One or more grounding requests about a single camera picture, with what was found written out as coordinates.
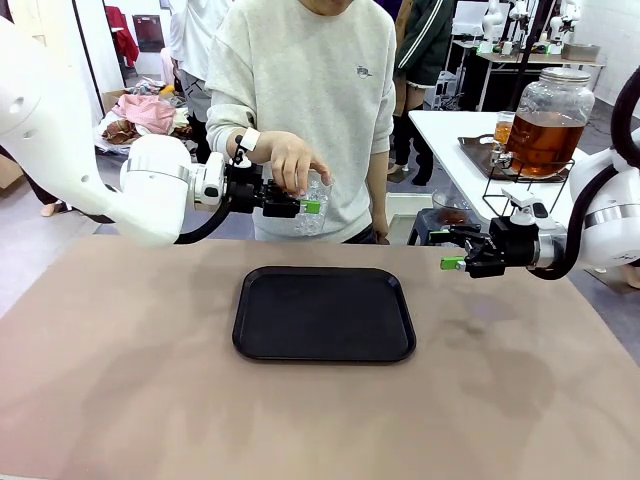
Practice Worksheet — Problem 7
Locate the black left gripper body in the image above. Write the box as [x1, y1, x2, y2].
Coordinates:
[225, 163, 274, 214]

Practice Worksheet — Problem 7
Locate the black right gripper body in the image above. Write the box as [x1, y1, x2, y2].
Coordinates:
[488, 217, 539, 277]

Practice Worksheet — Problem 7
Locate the short clear iced cup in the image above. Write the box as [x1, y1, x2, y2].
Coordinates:
[294, 169, 335, 237]

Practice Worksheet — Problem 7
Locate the person's left forearm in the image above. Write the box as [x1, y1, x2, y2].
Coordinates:
[367, 149, 392, 234]

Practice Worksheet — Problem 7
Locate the person's right hand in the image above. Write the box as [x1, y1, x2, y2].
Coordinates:
[257, 132, 334, 199]

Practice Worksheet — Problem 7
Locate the clear glass bowl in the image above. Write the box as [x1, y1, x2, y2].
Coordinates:
[432, 187, 475, 225]

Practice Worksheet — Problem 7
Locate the black stool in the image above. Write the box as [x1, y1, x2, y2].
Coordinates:
[407, 207, 481, 247]

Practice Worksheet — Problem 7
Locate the dark metal tray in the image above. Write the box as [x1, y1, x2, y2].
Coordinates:
[457, 133, 521, 181]

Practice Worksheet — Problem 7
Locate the white side table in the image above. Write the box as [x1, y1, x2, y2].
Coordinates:
[408, 109, 576, 226]

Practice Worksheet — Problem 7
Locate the person in grey sweatshirt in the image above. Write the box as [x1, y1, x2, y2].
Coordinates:
[204, 0, 397, 245]

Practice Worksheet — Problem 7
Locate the black plastic serving tray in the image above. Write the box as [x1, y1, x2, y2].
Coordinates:
[232, 265, 417, 365]

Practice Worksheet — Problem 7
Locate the pile of colourful clothes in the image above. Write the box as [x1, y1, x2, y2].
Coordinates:
[94, 77, 199, 156]

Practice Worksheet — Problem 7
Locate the glass tea dispenser jar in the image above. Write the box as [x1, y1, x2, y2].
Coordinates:
[505, 67, 596, 179]

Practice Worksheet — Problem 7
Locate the bystander in white shirt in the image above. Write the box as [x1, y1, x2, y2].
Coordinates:
[167, 0, 221, 166]

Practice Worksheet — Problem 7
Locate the background work table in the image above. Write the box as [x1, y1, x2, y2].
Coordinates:
[449, 39, 607, 112]

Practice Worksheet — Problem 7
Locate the black box appliance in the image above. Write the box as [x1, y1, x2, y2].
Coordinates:
[131, 14, 165, 54]

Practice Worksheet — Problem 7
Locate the black vertical pole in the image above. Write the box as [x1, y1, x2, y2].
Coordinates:
[512, 0, 556, 112]

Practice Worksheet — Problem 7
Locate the bystander in dark jacket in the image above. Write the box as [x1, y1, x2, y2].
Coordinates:
[392, 0, 457, 187]

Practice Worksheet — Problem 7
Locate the red hanging garment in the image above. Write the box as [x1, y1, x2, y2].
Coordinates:
[103, 5, 140, 69]

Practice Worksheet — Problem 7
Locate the grey metal bin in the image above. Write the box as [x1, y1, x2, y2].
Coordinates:
[561, 43, 601, 63]

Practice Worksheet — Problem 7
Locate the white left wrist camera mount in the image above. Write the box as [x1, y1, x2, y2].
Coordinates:
[192, 151, 227, 212]

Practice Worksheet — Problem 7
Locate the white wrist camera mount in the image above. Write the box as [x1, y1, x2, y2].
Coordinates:
[501, 188, 557, 232]
[192, 151, 227, 212]

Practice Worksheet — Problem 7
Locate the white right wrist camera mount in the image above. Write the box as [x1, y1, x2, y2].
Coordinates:
[501, 188, 557, 232]

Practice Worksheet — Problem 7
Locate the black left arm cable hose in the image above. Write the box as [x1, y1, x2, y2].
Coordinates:
[174, 197, 236, 246]

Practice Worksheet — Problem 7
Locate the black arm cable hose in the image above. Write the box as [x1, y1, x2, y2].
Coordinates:
[525, 64, 640, 281]
[174, 197, 236, 246]

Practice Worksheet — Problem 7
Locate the black wire dispenser stand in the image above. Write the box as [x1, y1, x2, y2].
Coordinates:
[482, 155, 576, 217]

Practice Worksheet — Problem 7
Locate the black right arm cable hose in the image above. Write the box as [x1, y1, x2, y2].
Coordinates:
[525, 64, 640, 281]

